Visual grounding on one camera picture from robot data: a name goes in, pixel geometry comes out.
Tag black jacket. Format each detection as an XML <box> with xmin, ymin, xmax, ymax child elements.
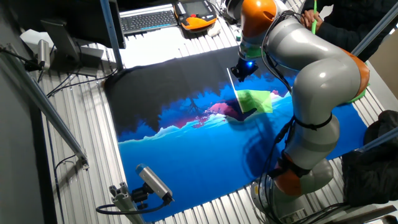
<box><xmin>341</xmin><ymin>110</ymin><xmax>398</xmax><ymax>208</ymax></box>

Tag black camera cable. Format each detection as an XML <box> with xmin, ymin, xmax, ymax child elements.
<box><xmin>95</xmin><ymin>198</ymin><xmax>170</xmax><ymax>216</ymax></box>

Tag blue landscape print cloth mat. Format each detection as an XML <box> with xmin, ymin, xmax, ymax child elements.
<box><xmin>103</xmin><ymin>46</ymin><xmax>369</xmax><ymax>223</ymax></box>

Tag aluminium profile camera post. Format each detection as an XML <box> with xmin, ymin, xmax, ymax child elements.
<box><xmin>108</xmin><ymin>182</ymin><xmax>146</xmax><ymax>224</ymax></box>

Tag blue grey frame strut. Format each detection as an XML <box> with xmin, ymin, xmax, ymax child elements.
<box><xmin>354</xmin><ymin>126</ymin><xmax>398</xmax><ymax>153</ymax></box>
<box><xmin>351</xmin><ymin>1</ymin><xmax>398</xmax><ymax>57</ymax></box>

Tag green flag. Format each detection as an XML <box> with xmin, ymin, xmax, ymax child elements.
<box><xmin>226</xmin><ymin>67</ymin><xmax>274</xmax><ymax>114</ymax></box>

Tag silver cylindrical camera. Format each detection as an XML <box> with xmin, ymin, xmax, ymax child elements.
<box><xmin>37</xmin><ymin>39</ymin><xmax>51</xmax><ymax>71</ymax></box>

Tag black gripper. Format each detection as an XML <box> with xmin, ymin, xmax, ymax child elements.
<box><xmin>230</xmin><ymin>57</ymin><xmax>259</xmax><ymax>83</ymax></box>

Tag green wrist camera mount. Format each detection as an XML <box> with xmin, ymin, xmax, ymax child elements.
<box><xmin>238</xmin><ymin>42</ymin><xmax>267</xmax><ymax>60</ymax></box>

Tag grey diagonal frame strut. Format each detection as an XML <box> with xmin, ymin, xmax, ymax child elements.
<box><xmin>0</xmin><ymin>46</ymin><xmax>90</xmax><ymax>170</ymax></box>

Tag white rounded block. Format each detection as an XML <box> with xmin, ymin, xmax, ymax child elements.
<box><xmin>207</xmin><ymin>23</ymin><xmax>222</xmax><ymax>37</ymax></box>

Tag black silver keyboard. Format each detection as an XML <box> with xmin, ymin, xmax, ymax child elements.
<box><xmin>119</xmin><ymin>4</ymin><xmax>178</xmax><ymax>35</ymax></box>

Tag silver depth camera blue end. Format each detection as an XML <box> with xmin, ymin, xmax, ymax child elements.
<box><xmin>135</xmin><ymin>164</ymin><xmax>175</xmax><ymax>206</ymax></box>

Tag black monitor with stand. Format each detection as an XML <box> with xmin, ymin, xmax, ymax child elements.
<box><xmin>9</xmin><ymin>0</ymin><xmax>127</xmax><ymax>78</ymax></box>

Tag person in dark clothes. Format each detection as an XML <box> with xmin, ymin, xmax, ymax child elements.
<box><xmin>301</xmin><ymin>0</ymin><xmax>398</xmax><ymax>63</ymax></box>

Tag orange black teach pendant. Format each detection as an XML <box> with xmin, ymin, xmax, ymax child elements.
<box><xmin>173</xmin><ymin>0</ymin><xmax>218</xmax><ymax>32</ymax></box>

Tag black round haptic device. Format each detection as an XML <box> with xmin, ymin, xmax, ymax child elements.
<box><xmin>224</xmin><ymin>0</ymin><xmax>243</xmax><ymax>25</ymax></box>

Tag bare hand with dark sleeve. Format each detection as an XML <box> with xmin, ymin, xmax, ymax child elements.
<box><xmin>300</xmin><ymin>9</ymin><xmax>324</xmax><ymax>32</ymax></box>

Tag black monitor cable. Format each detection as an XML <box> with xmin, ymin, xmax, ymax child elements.
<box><xmin>45</xmin><ymin>67</ymin><xmax>119</xmax><ymax>98</ymax></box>

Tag blue grey vertical frame post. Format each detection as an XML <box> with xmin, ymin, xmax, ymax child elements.
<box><xmin>99</xmin><ymin>0</ymin><xmax>124</xmax><ymax>71</ymax></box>

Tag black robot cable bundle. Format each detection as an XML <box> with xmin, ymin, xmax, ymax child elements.
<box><xmin>256</xmin><ymin>11</ymin><xmax>352</xmax><ymax>224</ymax></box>

